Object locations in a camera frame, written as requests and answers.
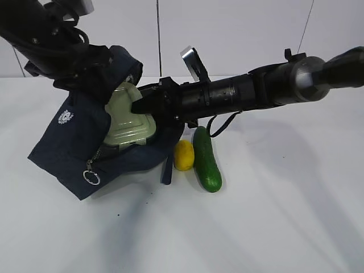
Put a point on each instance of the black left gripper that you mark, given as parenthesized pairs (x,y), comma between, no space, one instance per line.
(88,74)

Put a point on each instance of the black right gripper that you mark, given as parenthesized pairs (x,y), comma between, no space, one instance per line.
(162,100)

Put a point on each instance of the glass container green lid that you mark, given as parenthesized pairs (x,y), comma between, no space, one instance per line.
(127,128)

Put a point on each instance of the yellow lemon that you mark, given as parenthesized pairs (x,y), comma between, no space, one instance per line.
(184,155)

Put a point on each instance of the dark blue lunch bag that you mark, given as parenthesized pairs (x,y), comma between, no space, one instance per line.
(72,148)

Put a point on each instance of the green cucumber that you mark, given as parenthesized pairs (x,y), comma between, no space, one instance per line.
(206,167)

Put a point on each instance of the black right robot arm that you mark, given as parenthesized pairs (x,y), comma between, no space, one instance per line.
(299,79)

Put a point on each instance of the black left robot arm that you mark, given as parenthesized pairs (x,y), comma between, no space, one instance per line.
(48,36)

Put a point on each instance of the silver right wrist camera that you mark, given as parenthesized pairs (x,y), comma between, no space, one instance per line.
(194,64)

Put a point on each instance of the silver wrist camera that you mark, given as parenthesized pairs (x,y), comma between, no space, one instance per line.
(194,64)
(80,7)

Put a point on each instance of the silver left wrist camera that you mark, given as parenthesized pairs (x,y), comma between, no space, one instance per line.
(80,7)

